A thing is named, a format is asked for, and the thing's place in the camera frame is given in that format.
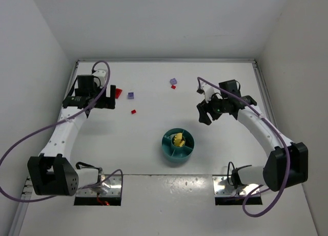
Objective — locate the metal base plate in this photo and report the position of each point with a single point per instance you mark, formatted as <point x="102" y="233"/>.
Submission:
<point x="110" y="188"/>
<point x="224" y="190"/>

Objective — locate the small purple lego piece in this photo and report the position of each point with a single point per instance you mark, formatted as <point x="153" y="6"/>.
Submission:
<point x="130" y="95"/>

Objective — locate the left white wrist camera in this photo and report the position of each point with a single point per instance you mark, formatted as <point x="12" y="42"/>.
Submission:
<point x="100" y="77"/>

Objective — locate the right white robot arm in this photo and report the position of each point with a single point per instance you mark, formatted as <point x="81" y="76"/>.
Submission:
<point x="287" y="163"/>

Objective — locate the teal divided round container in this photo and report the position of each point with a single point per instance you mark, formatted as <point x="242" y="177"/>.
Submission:
<point x="177" y="155"/>

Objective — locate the long yellow lego plate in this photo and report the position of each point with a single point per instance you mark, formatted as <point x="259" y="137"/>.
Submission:
<point x="179" y="144"/>

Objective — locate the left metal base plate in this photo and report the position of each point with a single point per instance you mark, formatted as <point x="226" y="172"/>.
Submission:
<point x="110" y="188"/>

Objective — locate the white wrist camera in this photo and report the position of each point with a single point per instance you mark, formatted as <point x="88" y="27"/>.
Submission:
<point x="206" y="90"/>
<point x="100" y="77"/>

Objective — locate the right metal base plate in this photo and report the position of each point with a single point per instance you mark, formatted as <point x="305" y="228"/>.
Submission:
<point x="224" y="190"/>

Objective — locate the red curved lego piece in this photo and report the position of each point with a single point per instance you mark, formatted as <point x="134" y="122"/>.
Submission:
<point x="118" y="93"/>

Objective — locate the small yellow lego brick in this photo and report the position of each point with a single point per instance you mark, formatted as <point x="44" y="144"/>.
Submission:
<point x="178" y="137"/>

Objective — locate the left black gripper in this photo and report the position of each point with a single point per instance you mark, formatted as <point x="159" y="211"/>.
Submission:
<point x="108" y="100"/>

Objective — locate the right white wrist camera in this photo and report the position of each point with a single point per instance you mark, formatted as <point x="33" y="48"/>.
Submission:
<point x="206" y="90"/>

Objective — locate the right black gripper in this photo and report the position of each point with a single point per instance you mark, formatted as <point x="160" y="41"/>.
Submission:
<point x="208" y="107"/>

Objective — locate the lavender lego brick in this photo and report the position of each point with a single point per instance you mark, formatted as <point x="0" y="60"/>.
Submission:
<point x="173" y="81"/>

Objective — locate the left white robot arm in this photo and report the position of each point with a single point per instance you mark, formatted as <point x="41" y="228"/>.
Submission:
<point x="51" y="172"/>

